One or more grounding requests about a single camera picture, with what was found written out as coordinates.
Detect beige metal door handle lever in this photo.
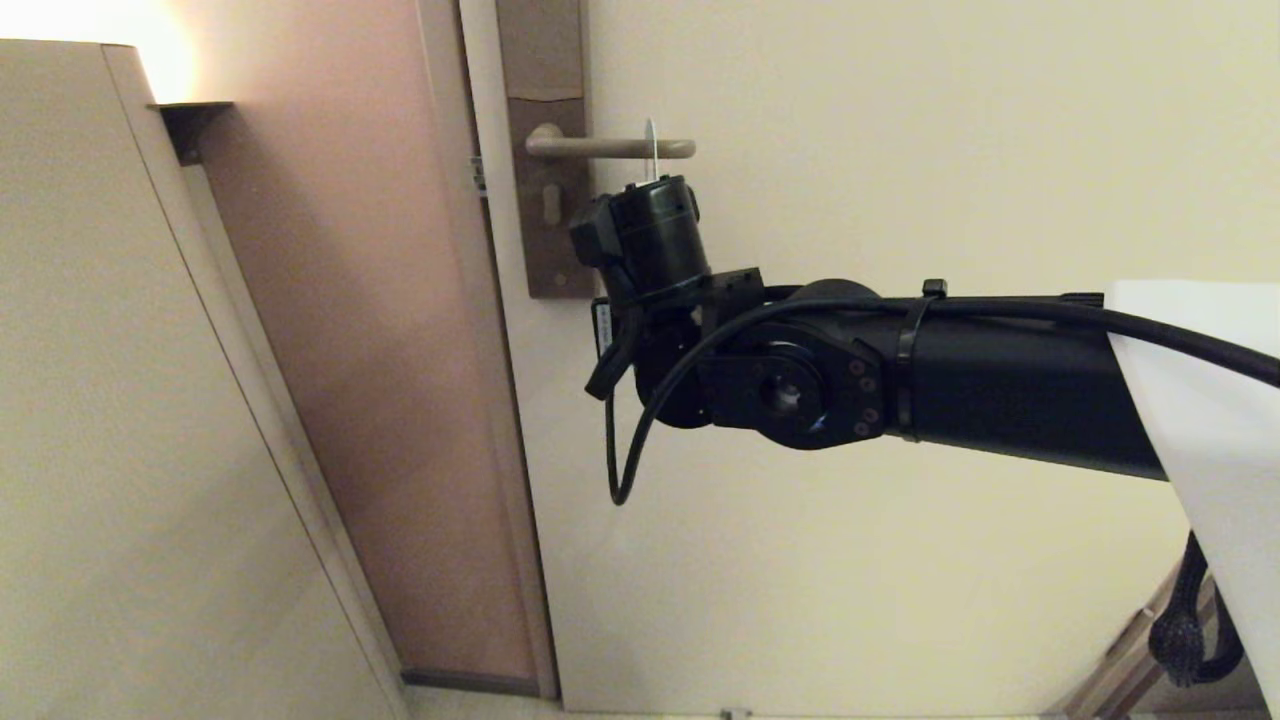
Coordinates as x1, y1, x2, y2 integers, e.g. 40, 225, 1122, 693
524, 122, 698, 163

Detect brown closet frame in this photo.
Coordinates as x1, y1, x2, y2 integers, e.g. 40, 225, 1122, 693
1048, 560, 1280, 720

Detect brown metal lock plate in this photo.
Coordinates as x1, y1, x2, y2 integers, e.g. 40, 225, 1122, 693
494, 0, 599, 301

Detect braided right arm cable sleeve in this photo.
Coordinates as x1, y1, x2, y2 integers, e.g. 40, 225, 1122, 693
1147, 530, 1247, 689

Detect cream white door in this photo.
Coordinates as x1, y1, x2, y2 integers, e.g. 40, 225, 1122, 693
457, 0, 1280, 718

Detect closet frame hinge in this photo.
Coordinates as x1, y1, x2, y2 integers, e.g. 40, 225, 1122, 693
1104, 606, 1157, 659

